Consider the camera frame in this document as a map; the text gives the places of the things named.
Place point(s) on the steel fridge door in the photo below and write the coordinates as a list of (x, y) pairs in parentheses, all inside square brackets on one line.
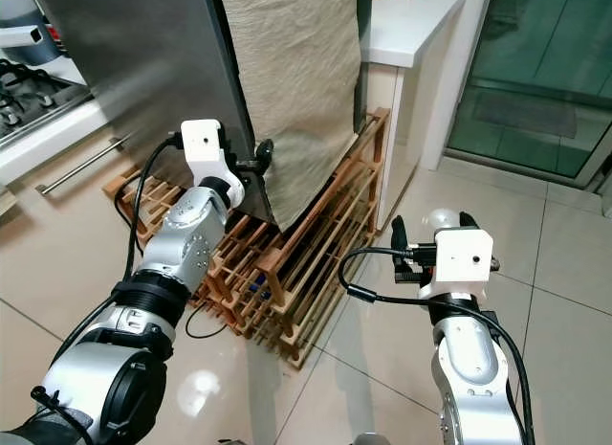
[(143, 62)]

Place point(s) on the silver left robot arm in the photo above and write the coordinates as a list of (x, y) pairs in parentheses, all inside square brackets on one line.
[(177, 239)]

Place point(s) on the beige cloth cover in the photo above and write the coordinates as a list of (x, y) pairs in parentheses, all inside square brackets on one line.
[(296, 81)]

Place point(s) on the wooden slatted rack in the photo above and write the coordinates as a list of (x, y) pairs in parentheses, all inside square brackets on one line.
[(306, 273)]

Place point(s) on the green glass sliding door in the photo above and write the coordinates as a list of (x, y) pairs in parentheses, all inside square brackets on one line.
[(535, 62)]

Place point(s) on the steel gas stove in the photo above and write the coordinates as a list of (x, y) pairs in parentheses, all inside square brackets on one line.
[(38, 96)]

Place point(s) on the white topped side cabinet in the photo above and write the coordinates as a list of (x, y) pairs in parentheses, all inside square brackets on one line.
[(411, 29)]

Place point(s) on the dark sauce bottle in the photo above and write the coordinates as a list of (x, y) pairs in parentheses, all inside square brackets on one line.
[(56, 38)]

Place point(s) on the grey blue water jug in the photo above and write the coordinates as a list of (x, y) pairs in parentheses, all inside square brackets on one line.
[(24, 5)]

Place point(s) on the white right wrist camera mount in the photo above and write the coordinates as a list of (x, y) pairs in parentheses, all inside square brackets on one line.
[(464, 258)]

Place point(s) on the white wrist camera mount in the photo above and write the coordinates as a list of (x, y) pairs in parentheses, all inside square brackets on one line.
[(201, 141), (464, 258)]

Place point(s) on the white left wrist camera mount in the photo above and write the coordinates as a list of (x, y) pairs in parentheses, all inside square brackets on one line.
[(201, 141)]

